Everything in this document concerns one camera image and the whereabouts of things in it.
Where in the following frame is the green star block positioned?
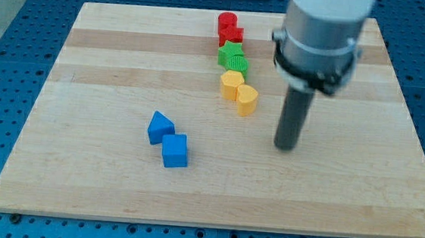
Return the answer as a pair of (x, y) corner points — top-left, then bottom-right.
(217, 40), (244, 67)

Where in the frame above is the red cylinder block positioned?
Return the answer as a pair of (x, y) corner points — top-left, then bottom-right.
(217, 11), (238, 33)

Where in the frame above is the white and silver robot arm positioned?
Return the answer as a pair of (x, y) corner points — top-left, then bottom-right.
(271, 0), (375, 96)

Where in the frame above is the blue triangular prism block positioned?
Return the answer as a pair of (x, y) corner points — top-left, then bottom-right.
(147, 111), (175, 145)

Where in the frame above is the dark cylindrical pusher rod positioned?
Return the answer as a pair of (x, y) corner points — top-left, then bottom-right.
(273, 87), (314, 152)

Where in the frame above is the wooden board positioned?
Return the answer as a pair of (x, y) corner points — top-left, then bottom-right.
(0, 3), (425, 238)

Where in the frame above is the green cylinder block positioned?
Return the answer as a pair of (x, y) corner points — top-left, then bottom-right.
(225, 55), (249, 79)

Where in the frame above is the red star block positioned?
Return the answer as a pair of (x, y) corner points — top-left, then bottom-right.
(218, 26), (244, 47)

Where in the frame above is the blue cube block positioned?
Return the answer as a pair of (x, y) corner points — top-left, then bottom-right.
(161, 134), (188, 168)

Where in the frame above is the yellow hexagon block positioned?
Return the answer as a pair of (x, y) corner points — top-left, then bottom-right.
(220, 70), (245, 101)

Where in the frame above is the yellow heart block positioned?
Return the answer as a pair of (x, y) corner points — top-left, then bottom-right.
(236, 84), (258, 116)

